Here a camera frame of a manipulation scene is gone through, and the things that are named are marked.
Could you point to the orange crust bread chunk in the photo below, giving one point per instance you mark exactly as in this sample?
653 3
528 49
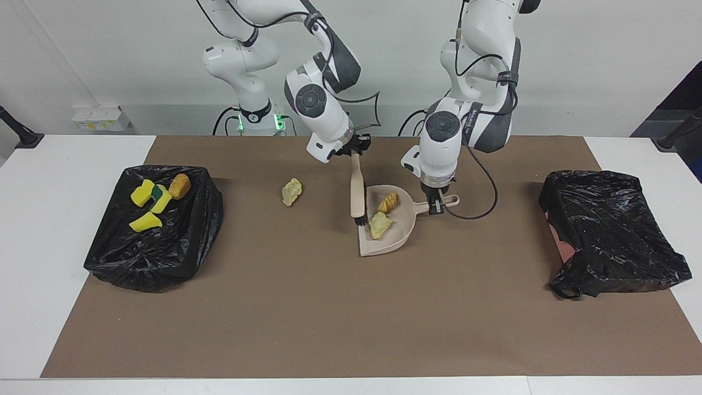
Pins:
388 203

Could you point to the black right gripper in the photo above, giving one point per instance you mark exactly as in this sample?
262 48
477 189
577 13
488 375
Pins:
350 147

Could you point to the pink bin under bag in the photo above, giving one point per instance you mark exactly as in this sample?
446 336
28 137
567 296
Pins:
565 246

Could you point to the beige plastic dustpan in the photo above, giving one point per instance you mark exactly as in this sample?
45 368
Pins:
395 244

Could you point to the pale round bread chunk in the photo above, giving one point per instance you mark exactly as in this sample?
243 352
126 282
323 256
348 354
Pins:
380 225

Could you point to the white wall socket box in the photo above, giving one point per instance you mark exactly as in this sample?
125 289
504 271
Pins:
98 118

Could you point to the brown table mat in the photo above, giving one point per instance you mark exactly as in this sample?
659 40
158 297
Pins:
329 329

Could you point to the brown bread roll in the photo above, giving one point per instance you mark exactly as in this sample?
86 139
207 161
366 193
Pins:
180 186

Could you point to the green and yellow sponge piece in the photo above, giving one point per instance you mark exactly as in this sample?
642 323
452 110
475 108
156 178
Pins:
162 200

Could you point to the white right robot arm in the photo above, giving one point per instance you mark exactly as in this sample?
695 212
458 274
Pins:
321 109

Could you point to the beige hand brush black bristles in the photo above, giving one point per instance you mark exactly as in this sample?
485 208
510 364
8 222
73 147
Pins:
358 192

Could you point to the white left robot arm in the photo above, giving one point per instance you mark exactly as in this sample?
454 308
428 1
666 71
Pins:
444 142

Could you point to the black plastic trash bag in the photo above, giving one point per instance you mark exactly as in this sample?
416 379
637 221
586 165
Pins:
164 252
614 230

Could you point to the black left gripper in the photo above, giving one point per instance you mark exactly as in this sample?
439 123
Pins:
433 193

